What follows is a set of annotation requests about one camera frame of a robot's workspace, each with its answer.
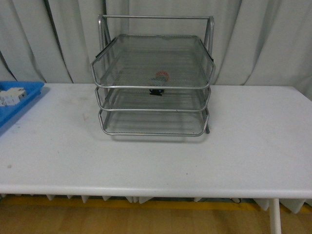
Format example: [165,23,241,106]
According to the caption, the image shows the white circuit breaker block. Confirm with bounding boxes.
[0,87,27,106]

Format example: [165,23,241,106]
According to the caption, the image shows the blue plastic tray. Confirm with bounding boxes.
[0,81,44,135]

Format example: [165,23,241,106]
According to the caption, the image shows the red emergency stop button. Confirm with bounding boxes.
[149,71,169,96]

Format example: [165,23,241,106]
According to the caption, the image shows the white curtain backdrop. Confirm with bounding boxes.
[0,0,312,97]

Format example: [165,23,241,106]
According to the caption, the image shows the white table leg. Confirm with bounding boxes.
[269,198,282,234]

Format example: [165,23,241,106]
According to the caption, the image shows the silver mesh three-tier rack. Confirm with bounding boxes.
[91,15,215,137]

